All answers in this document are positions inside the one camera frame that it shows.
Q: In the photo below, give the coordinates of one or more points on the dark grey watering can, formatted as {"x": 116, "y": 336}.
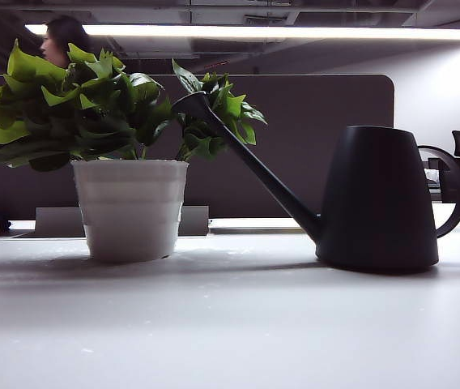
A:
{"x": 376, "y": 202}

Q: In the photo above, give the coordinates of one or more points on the dark grey desk partition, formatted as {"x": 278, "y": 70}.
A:
{"x": 303, "y": 142}

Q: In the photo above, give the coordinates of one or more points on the long ceiling light strip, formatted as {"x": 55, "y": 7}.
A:
{"x": 254, "y": 31}

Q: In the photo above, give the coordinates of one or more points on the person with dark hair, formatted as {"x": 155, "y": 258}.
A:
{"x": 62, "y": 36}

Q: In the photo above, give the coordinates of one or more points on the white plant pot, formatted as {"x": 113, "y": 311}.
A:
{"x": 60, "y": 221}

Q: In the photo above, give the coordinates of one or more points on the green plant in white pot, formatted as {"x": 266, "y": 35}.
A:
{"x": 133, "y": 210}

